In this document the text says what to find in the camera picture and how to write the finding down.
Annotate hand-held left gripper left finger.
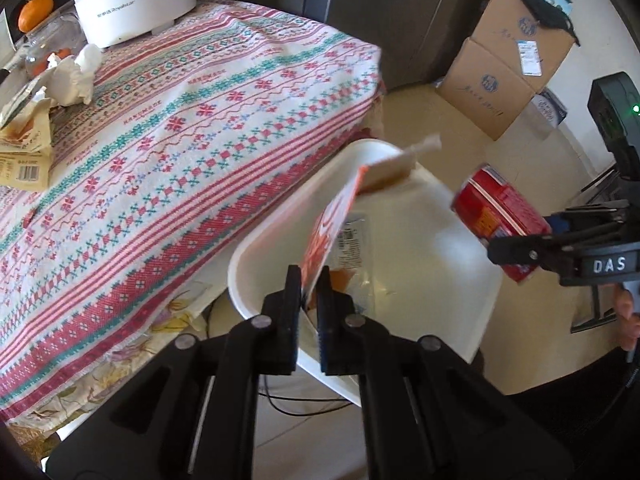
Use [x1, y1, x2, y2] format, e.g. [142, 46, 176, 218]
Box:
[47, 265, 303, 480]

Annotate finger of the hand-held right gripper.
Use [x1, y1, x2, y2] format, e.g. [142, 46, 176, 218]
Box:
[544, 199, 632, 248]
[487, 232, 583, 287]

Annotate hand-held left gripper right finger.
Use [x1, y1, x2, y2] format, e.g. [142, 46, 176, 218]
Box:
[315, 266, 572, 480]

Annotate red snack packet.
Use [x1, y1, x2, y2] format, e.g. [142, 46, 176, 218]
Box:
[451, 162, 554, 286]

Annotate orange and white snack packet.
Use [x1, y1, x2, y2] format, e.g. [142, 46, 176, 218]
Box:
[299, 164, 372, 308]

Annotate white plastic bin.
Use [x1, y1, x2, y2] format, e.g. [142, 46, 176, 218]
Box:
[227, 138, 504, 409]

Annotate brown paper wrapper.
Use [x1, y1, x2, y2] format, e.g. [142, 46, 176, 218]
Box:
[361, 134, 442, 196]

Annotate yellow snack packets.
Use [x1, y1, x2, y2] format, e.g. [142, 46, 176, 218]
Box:
[0, 85, 57, 192]

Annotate white tissue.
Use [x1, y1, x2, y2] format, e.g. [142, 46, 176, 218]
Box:
[34, 43, 104, 107]

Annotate person's right hand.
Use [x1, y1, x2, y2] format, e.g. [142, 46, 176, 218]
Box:
[614, 284, 640, 352]

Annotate clear plastic wrapper with label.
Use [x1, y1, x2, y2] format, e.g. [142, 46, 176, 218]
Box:
[334, 211, 373, 283]

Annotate small blue and white box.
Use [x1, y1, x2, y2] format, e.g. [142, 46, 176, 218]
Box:
[529, 89, 569, 127]

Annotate floral table cover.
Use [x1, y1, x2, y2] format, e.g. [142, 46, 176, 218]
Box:
[10, 280, 232, 443]

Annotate large cardboard box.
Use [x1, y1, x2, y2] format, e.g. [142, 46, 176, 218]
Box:
[469, 0, 577, 97]
[436, 37, 540, 142]

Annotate person's dark clothing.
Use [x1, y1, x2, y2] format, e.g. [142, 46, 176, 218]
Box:
[470, 347, 640, 480]

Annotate red green patterned tablecloth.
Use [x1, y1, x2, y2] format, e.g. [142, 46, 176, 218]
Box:
[0, 0, 386, 411]

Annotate black cloth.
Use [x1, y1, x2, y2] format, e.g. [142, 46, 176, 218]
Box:
[517, 0, 582, 47]

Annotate grey refrigerator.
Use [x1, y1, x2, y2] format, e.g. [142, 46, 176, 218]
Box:
[219, 0, 507, 95]

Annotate white electric pot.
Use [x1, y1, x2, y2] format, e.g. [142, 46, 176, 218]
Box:
[66, 0, 322, 51]

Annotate small red tomatoes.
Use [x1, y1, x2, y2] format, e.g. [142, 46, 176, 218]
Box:
[30, 47, 73, 78]

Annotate glass fruit stand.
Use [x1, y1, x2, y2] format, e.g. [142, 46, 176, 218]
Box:
[22, 12, 85, 80]

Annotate orange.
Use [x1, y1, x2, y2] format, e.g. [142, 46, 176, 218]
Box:
[17, 0, 54, 34]

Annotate black cable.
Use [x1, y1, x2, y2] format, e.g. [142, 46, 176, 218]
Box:
[204, 297, 362, 417]

